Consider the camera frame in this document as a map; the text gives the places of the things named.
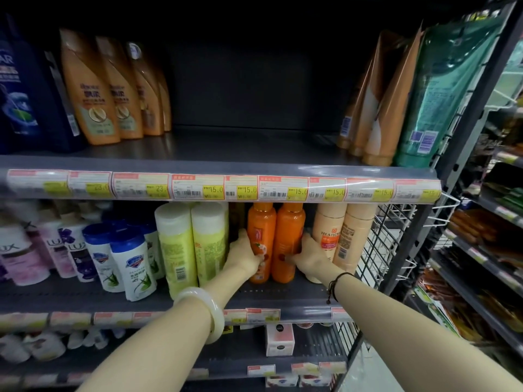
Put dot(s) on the white jade bangle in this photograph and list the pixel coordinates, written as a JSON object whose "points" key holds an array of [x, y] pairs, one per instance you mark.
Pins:
{"points": [[214, 312]]}

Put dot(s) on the person's right hand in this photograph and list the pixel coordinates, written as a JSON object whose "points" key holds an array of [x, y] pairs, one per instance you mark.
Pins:
{"points": [[312, 259]]}

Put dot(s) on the grey metal shelf upright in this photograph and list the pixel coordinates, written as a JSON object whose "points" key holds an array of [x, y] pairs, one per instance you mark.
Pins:
{"points": [[457, 146]]}

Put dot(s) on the white pink flower bottle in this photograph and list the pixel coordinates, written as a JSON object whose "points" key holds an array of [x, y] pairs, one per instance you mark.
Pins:
{"points": [[53, 251], [20, 261]]}

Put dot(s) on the person's right fingers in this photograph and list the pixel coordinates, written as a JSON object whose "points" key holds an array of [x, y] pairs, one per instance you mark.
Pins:
{"points": [[293, 257]]}

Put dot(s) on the golden brown refill pouch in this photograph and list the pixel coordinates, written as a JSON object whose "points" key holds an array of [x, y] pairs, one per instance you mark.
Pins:
{"points": [[388, 114], [369, 102], [351, 114]]}

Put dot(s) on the white red soap box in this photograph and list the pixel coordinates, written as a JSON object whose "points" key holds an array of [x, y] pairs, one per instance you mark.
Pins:
{"points": [[282, 381], [280, 340], [314, 380]]}

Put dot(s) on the white purple flower bottle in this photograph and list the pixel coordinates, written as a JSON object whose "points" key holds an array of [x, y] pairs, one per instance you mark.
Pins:
{"points": [[75, 253]]}

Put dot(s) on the golden orange shampoo bottle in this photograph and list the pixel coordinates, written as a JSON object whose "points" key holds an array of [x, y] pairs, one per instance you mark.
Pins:
{"points": [[147, 93], [166, 102], [122, 93], [88, 93]]}

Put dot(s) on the beige plastic bottle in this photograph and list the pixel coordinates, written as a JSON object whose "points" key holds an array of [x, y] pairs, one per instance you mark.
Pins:
{"points": [[355, 236], [327, 228]]}

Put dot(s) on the person's left fingers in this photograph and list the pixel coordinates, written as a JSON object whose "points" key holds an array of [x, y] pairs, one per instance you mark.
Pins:
{"points": [[256, 260]]}

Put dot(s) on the yellow-green bottle white cap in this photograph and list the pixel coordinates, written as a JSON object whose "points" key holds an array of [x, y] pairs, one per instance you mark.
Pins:
{"points": [[175, 244], [210, 240]]}

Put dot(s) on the group of white packets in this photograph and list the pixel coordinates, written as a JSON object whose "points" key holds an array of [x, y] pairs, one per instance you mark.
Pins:
{"points": [[49, 344]]}

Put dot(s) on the neighbouring shelf with goods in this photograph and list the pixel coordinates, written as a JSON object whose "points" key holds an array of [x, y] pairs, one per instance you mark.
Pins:
{"points": [[478, 257]]}

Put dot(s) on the person's left forearm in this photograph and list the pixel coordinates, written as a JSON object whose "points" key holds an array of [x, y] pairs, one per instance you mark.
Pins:
{"points": [[163, 342]]}

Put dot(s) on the grey metal shelf board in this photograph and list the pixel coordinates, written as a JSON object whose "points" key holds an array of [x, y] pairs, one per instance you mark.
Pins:
{"points": [[245, 355], [229, 148], [261, 295]]}

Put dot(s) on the row of price labels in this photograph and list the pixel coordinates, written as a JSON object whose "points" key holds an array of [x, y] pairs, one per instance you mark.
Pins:
{"points": [[122, 318], [261, 370], [245, 187]]}

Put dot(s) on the green refill pouch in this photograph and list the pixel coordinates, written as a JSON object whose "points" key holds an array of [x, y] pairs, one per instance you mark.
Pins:
{"points": [[441, 85]]}

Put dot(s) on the orange plastic bottle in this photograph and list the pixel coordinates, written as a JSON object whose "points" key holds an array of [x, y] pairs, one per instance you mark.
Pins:
{"points": [[261, 228], [288, 232]]}

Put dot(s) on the person's left hand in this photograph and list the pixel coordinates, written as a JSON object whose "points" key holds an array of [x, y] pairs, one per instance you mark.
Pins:
{"points": [[241, 257]]}

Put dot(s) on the white bottle blue cap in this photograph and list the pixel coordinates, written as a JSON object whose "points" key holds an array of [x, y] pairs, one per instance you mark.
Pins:
{"points": [[153, 251], [133, 267], [102, 261]]}

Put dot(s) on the person's right forearm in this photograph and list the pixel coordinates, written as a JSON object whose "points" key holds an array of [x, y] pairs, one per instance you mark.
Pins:
{"points": [[408, 338]]}

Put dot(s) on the dark blue shampoo bottle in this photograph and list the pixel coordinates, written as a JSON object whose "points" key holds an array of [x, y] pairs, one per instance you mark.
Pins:
{"points": [[28, 97]]}

